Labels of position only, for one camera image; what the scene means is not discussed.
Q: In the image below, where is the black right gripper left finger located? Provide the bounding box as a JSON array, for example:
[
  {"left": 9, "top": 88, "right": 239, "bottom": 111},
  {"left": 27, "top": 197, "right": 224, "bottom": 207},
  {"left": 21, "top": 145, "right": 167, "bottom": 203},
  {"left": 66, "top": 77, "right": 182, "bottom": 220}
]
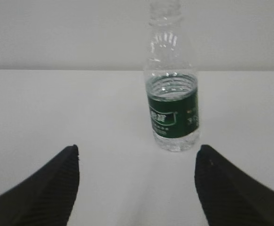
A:
[{"left": 0, "top": 145, "right": 80, "bottom": 226}]

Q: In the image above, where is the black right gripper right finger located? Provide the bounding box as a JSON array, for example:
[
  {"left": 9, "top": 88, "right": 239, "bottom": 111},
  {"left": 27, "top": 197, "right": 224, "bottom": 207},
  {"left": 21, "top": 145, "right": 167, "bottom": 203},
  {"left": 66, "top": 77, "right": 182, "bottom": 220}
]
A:
[{"left": 194, "top": 145, "right": 274, "bottom": 226}]

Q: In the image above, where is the clear green-label water bottle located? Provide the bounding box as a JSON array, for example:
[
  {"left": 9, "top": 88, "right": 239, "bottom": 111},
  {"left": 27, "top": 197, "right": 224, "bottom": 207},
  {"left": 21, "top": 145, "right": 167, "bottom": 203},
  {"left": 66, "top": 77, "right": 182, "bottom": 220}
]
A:
[{"left": 143, "top": 0, "right": 200, "bottom": 152}]

